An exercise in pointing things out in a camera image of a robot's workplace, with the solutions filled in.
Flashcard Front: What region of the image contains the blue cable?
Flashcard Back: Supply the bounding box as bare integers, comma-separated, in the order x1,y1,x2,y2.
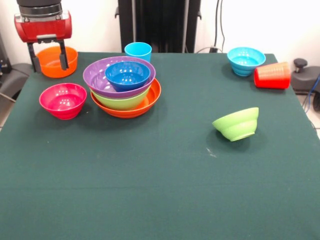
308,73,320,98

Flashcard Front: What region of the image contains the large green bowl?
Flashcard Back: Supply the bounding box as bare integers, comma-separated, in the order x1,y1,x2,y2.
89,86,153,111

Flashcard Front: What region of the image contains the dark blue bowl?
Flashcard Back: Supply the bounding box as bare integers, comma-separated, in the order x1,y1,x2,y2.
104,60,151,93

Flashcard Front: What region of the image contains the light blue bowl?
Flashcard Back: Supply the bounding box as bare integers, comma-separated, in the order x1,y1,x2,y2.
226,46,267,77

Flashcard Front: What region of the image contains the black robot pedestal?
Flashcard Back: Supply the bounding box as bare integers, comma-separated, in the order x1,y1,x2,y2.
115,0,202,55

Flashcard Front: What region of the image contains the magenta bowl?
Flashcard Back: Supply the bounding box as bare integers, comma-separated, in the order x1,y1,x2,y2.
38,82,88,121

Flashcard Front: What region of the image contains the light blue cup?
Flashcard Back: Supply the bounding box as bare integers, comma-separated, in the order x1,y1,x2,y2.
124,41,153,63

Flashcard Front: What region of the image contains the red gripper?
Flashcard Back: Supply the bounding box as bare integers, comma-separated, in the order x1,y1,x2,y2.
13,10,73,74

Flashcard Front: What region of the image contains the small green bowl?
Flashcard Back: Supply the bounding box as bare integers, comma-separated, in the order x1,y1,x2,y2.
211,106,260,143

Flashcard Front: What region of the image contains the black wall cable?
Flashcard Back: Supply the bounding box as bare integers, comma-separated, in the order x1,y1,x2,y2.
197,0,226,54

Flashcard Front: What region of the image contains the deep orange bowl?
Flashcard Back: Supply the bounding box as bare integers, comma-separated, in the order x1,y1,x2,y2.
36,45,79,79

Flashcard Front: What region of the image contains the purple bowl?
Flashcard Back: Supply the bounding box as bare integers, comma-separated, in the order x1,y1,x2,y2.
82,55,157,99

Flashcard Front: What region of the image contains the grey machine base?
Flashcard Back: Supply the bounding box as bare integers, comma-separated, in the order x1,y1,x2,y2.
0,62,33,101
289,58,320,93

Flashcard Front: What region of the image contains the red cup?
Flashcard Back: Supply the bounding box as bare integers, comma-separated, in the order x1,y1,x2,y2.
253,61,292,90

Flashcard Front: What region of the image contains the dark green tablecloth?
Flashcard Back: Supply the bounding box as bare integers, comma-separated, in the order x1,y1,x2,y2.
0,51,320,240

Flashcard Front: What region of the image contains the wide orange bowl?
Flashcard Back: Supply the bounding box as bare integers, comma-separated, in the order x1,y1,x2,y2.
90,77,162,119

